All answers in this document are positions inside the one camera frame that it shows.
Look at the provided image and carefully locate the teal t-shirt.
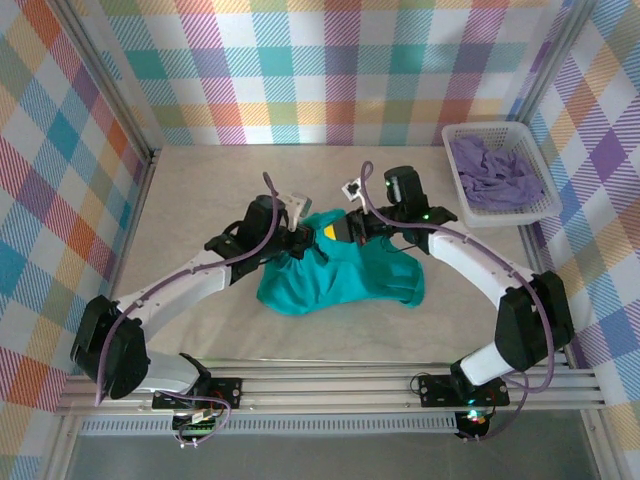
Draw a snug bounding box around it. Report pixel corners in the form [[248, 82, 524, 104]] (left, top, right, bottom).
[[255, 209, 427, 317]]

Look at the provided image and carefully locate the purple crumpled cloth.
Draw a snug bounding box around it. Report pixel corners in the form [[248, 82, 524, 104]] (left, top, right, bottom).
[[451, 135, 546, 210]]

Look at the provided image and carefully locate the white plastic basket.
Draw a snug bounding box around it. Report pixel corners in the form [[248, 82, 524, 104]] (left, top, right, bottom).
[[441, 121, 563, 229]]

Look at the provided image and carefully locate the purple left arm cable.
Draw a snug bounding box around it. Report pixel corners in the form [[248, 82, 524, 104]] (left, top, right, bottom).
[[93, 171, 290, 407]]

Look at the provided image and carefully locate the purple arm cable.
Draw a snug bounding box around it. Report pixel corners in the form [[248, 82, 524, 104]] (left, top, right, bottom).
[[93, 171, 290, 407], [357, 160, 557, 444]]

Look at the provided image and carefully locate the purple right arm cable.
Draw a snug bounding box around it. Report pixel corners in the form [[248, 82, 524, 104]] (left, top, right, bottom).
[[357, 160, 557, 444]]

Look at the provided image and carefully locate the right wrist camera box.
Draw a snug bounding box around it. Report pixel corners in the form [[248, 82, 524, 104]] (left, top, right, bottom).
[[340, 176, 365, 202]]

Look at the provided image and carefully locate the thin black gripper wire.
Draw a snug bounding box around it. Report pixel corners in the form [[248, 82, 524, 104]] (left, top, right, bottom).
[[377, 234, 419, 257]]

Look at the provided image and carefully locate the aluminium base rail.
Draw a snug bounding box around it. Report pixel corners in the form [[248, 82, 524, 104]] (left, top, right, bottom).
[[54, 367, 606, 416]]

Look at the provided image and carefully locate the grey slotted cable duct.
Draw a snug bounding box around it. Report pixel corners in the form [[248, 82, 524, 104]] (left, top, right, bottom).
[[79, 418, 459, 436]]

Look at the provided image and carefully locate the aluminium corner post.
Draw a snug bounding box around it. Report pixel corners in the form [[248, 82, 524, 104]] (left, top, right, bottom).
[[49, 0, 164, 171], [517, 0, 601, 124]]

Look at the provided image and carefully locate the aluminium frame leg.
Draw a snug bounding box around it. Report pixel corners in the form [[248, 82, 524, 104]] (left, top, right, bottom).
[[579, 407, 634, 480], [42, 413, 84, 480]]

